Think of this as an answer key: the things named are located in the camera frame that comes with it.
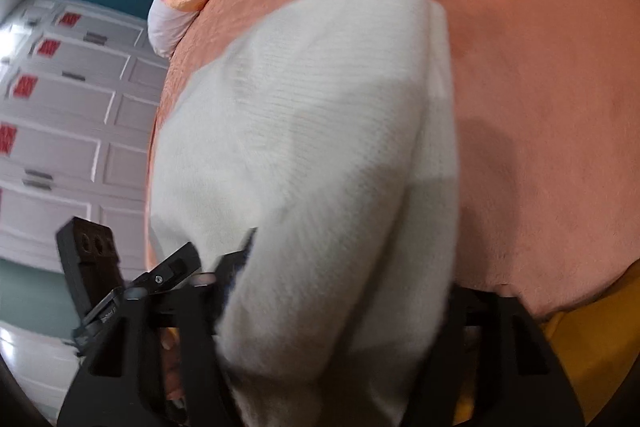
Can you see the white wardrobe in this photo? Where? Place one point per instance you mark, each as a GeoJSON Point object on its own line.
{"type": "Point", "coordinates": [75, 147]}

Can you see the yellow cloth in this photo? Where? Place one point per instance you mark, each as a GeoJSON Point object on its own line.
{"type": "Point", "coordinates": [590, 347]}

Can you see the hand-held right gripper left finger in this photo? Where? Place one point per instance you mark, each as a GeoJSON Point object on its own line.
{"type": "Point", "coordinates": [227, 268]}

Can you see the red wardrobe sticker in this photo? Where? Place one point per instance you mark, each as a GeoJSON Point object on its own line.
{"type": "Point", "coordinates": [47, 48]}
{"type": "Point", "coordinates": [67, 19]}
{"type": "Point", "coordinates": [26, 87]}
{"type": "Point", "coordinates": [7, 139]}

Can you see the white pillow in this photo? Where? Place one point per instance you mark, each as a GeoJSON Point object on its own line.
{"type": "Point", "coordinates": [167, 27]}

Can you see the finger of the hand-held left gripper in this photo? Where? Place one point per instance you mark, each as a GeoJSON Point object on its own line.
{"type": "Point", "coordinates": [170, 268]}

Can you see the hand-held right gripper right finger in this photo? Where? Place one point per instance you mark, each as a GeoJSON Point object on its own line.
{"type": "Point", "coordinates": [492, 322]}

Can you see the orange bed blanket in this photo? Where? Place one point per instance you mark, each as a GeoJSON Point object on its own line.
{"type": "Point", "coordinates": [525, 57]}

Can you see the white knit cardigan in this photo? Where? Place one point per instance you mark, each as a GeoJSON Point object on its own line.
{"type": "Point", "coordinates": [325, 132]}

